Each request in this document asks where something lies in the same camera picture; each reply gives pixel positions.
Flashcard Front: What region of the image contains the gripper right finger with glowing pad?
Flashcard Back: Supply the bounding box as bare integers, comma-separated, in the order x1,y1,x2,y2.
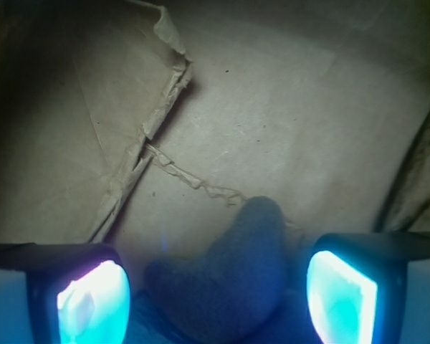
307,231,430,343

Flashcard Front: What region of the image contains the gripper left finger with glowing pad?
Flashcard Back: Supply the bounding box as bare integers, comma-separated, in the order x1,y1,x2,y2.
0,243,130,343

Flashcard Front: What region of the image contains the gray plush animal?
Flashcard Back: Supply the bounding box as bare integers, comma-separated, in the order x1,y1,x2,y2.
143,196,311,344

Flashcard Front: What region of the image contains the brown paper bag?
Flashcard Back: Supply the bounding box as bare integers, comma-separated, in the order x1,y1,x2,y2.
0,1,430,265

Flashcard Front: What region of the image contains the blue sponge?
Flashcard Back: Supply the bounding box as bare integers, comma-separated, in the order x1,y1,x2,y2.
123,290,198,344

